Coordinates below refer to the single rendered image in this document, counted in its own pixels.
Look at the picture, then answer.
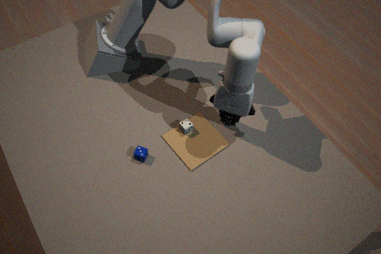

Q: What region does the white die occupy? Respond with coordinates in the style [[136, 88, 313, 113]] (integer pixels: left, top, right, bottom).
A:
[[179, 118, 193, 134]]

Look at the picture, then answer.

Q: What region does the black die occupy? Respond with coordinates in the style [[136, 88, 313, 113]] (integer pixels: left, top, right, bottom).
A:
[[223, 112, 235, 126]]

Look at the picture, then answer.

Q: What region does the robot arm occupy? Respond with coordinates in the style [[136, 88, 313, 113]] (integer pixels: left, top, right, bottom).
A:
[[101, 0, 265, 94]]

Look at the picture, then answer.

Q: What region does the tan mat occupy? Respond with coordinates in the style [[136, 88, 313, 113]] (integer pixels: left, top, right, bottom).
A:
[[161, 113, 230, 171]]

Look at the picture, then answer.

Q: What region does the blue die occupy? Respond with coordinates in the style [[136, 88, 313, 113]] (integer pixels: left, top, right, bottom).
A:
[[134, 146, 148, 162]]

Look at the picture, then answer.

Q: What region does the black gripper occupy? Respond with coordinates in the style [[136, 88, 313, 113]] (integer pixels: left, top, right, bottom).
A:
[[209, 78, 255, 126]]

